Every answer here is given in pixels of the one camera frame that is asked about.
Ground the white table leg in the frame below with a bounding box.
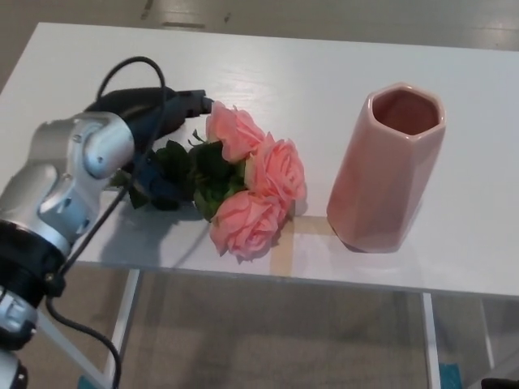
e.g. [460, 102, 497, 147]
[480, 299, 496, 365]
[109, 269, 141, 389]
[422, 292, 441, 389]

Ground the beige masking tape strip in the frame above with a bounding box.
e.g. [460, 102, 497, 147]
[294, 216, 336, 235]
[270, 222, 295, 276]

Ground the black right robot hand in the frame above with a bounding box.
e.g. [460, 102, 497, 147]
[482, 377, 519, 389]

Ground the pink faceted ceramic vase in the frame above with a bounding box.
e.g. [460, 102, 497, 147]
[326, 82, 447, 253]

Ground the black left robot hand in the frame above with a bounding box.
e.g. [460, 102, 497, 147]
[83, 88, 214, 212]

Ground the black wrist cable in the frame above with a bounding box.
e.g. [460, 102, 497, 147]
[44, 56, 169, 389]

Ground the pink artificial rose bouquet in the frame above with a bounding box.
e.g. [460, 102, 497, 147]
[109, 100, 307, 264]

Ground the light blue metal frame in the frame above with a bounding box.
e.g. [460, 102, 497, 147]
[36, 307, 106, 389]

